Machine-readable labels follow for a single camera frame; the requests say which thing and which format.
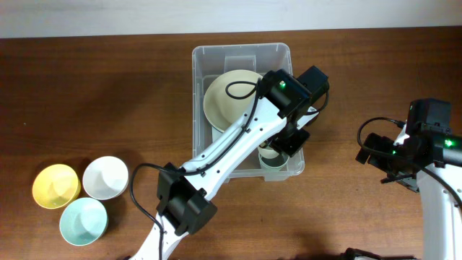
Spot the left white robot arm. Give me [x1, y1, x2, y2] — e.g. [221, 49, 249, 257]
[133, 69, 313, 259]

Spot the mint green small bowl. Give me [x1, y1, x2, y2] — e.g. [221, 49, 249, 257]
[59, 197, 108, 246]

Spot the white small bowl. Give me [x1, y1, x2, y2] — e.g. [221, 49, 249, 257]
[82, 156, 128, 200]

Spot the mint green plastic cup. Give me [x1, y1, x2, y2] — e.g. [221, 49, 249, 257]
[258, 154, 289, 172]

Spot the clear plastic storage container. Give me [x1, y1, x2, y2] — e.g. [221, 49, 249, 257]
[192, 43, 305, 181]

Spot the cream plate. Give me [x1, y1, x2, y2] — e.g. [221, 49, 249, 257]
[203, 69, 262, 132]

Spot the yellow small bowl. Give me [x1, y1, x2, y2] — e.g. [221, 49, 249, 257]
[32, 164, 82, 209]

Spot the cream white plastic cup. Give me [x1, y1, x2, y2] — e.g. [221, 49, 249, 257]
[257, 143, 279, 160]

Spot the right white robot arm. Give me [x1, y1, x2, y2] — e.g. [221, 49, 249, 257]
[356, 131, 461, 259]

